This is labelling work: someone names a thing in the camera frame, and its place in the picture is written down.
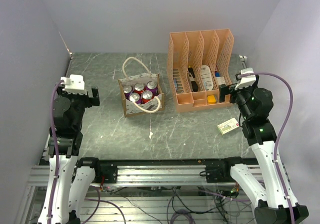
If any canvas jute cat-print bag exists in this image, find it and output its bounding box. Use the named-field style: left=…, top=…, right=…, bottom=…
left=118, top=57, right=165, bottom=117

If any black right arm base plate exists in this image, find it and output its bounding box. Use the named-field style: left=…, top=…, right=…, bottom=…
left=199, top=156, right=257, bottom=183

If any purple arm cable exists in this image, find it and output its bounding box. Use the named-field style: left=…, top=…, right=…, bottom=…
left=166, top=72, right=295, bottom=224
left=46, top=80, right=126, bottom=224

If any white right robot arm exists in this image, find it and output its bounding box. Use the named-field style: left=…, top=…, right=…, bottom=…
left=219, top=72, right=309, bottom=223

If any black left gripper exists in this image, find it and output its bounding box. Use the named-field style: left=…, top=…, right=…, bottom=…
left=55, top=82, right=99, bottom=129

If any aluminium rail frame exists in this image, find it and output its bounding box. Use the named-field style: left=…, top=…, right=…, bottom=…
left=27, top=164, right=291, bottom=186

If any red cola can front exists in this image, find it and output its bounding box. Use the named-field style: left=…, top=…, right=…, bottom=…
left=133, top=82, right=146, bottom=94

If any white labelled packet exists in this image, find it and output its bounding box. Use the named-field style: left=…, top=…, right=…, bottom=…
left=200, top=65, right=214, bottom=91

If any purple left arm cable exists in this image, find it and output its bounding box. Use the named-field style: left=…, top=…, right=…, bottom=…
left=46, top=80, right=126, bottom=224

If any purple soda can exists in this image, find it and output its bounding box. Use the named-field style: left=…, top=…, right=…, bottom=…
left=122, top=85, right=133, bottom=99
left=146, top=80, right=158, bottom=95
left=128, top=92, right=142, bottom=104

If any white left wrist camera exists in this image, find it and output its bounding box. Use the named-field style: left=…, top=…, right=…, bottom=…
left=60, top=74, right=88, bottom=95

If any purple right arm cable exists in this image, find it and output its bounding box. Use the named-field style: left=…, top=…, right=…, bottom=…
left=166, top=72, right=295, bottom=224

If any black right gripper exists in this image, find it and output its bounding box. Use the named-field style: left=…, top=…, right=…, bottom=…
left=218, top=81, right=257, bottom=120

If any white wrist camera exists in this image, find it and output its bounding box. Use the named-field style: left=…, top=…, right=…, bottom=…
left=60, top=74, right=88, bottom=95
left=235, top=68, right=257, bottom=90

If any yellow item in organizer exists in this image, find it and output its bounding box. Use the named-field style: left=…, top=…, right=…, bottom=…
left=206, top=95, right=217, bottom=105

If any orange plastic file organizer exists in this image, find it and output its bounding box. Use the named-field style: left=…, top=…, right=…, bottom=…
left=167, top=29, right=234, bottom=112

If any red cola can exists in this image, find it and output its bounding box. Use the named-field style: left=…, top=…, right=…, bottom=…
left=133, top=82, right=146, bottom=94
left=141, top=90, right=153, bottom=104

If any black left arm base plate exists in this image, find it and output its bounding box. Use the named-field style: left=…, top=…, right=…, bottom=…
left=76, top=157, right=118, bottom=183

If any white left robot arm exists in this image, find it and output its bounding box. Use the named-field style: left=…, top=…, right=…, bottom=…
left=38, top=84, right=102, bottom=223

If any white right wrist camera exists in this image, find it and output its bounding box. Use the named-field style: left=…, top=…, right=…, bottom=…
left=235, top=68, right=257, bottom=90

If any small green white box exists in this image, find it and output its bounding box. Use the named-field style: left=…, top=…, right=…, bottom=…
left=217, top=118, right=239, bottom=135

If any white blue box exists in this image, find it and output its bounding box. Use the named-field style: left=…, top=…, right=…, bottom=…
left=214, top=71, right=226, bottom=86

